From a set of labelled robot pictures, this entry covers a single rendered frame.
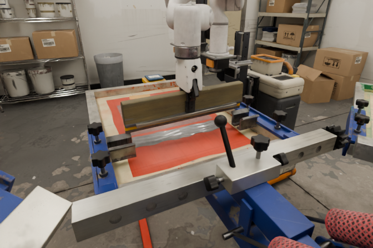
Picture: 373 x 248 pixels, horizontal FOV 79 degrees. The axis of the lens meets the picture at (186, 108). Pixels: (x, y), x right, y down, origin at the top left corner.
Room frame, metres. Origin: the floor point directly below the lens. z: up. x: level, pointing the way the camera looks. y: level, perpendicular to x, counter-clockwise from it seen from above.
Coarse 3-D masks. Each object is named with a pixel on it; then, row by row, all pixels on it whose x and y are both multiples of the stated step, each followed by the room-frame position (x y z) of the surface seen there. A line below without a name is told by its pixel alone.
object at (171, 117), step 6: (234, 102) 0.72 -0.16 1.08; (204, 108) 0.67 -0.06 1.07; (210, 108) 0.67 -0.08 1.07; (216, 108) 0.68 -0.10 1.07; (222, 108) 0.69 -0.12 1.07; (180, 114) 0.63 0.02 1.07; (186, 114) 0.63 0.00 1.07; (192, 114) 0.64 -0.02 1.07; (150, 120) 0.60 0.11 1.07; (156, 120) 0.60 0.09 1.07; (162, 120) 0.60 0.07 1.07; (168, 120) 0.61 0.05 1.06; (138, 126) 0.57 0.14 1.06
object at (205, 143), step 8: (184, 120) 0.82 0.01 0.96; (192, 120) 0.82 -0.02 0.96; (200, 120) 0.82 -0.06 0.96; (208, 120) 0.82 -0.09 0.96; (232, 128) 0.75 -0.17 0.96; (192, 136) 0.69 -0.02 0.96; (200, 136) 0.69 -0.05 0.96; (208, 136) 0.69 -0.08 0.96; (216, 136) 0.69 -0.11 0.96; (232, 136) 0.69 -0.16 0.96; (240, 136) 0.69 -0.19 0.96; (192, 144) 0.64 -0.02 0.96; (200, 144) 0.64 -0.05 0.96; (208, 144) 0.64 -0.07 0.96; (216, 144) 0.64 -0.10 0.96; (232, 144) 0.64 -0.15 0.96; (240, 144) 0.64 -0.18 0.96; (200, 152) 0.60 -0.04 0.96; (208, 152) 0.60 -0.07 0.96; (216, 152) 0.60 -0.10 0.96; (224, 152) 0.60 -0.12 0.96
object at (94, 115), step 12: (144, 84) 1.18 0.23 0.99; (156, 84) 1.20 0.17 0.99; (168, 84) 1.23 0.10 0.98; (96, 96) 1.07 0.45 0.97; (108, 96) 1.09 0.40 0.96; (96, 108) 0.86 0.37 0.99; (96, 120) 0.75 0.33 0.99; (264, 132) 0.69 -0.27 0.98; (216, 156) 0.53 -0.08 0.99; (180, 168) 0.48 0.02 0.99; (144, 180) 0.43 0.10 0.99
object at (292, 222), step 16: (240, 192) 0.35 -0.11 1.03; (256, 192) 0.34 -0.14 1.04; (272, 192) 0.34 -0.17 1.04; (256, 208) 0.31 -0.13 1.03; (272, 208) 0.30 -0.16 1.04; (288, 208) 0.30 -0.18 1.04; (256, 224) 0.30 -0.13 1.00; (272, 224) 0.28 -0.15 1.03; (288, 224) 0.27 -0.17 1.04; (304, 224) 0.27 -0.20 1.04
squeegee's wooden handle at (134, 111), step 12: (216, 84) 0.72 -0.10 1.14; (228, 84) 0.72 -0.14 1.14; (240, 84) 0.73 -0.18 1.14; (156, 96) 0.62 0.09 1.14; (168, 96) 0.63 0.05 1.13; (180, 96) 0.64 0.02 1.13; (204, 96) 0.67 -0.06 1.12; (216, 96) 0.69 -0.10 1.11; (228, 96) 0.71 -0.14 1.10; (240, 96) 0.73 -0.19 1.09; (132, 108) 0.58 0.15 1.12; (144, 108) 0.59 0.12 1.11; (156, 108) 0.61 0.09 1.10; (168, 108) 0.62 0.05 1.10; (180, 108) 0.64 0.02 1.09; (132, 120) 0.58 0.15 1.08; (144, 120) 0.59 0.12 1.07
